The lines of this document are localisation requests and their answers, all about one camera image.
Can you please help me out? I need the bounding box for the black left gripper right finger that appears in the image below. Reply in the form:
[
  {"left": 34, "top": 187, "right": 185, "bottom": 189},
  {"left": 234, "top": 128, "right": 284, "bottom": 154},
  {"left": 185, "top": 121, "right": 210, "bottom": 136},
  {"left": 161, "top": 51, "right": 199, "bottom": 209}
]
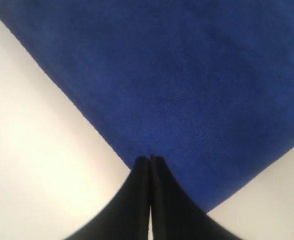
[{"left": 149, "top": 155, "right": 235, "bottom": 240}]

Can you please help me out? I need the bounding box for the blue towel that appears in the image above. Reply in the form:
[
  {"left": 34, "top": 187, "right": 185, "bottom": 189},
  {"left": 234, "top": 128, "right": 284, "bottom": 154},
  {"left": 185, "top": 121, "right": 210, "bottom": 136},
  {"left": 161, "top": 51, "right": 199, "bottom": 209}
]
[{"left": 0, "top": 0, "right": 294, "bottom": 211}]

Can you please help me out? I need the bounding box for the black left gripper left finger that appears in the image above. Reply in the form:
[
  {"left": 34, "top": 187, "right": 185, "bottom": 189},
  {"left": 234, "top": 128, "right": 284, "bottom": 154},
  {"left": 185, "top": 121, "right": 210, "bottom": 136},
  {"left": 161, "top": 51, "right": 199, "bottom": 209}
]
[{"left": 67, "top": 156, "right": 150, "bottom": 240}]

